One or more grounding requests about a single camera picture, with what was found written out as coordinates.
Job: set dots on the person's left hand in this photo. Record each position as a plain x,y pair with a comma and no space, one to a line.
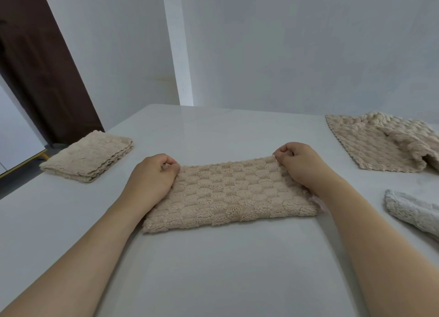
151,176

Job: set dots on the person's right hand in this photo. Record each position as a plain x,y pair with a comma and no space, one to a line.
301,165

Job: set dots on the person's left fingers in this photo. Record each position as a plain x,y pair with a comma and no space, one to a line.
169,163

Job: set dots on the person's right fingers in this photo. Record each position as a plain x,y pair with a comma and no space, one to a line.
283,153

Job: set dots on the beige textured cloth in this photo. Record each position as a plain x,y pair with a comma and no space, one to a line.
233,196

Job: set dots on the person's left forearm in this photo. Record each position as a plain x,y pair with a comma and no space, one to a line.
72,255

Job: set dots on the person's right forearm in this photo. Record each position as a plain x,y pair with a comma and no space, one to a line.
380,251

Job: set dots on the folded beige cloth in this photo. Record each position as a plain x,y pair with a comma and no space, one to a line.
87,155

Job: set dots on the crumpled beige cloth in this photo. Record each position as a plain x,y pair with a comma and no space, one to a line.
384,141

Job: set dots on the grey fluffy cloth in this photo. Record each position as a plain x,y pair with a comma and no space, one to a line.
415,210

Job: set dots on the dark brown door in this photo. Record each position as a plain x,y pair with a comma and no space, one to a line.
41,59

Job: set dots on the white panel with gold frame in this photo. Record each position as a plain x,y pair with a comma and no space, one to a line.
17,134

